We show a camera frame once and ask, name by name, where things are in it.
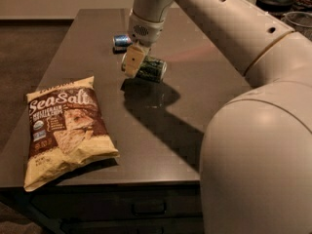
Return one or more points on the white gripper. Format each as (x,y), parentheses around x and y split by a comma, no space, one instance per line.
(144,30)

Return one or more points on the green soda can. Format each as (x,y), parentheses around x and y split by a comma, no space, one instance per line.
(152,69)

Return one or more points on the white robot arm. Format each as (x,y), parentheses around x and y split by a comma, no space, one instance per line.
(256,155)

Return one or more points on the blue silver soda can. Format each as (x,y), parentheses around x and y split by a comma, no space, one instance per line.
(121,42)

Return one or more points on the sea salt chips bag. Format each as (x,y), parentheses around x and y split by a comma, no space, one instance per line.
(67,132)

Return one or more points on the glass jar with black lid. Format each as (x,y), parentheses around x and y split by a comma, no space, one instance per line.
(275,8)

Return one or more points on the dark drawer handle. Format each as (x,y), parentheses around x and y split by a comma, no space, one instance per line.
(149,208)

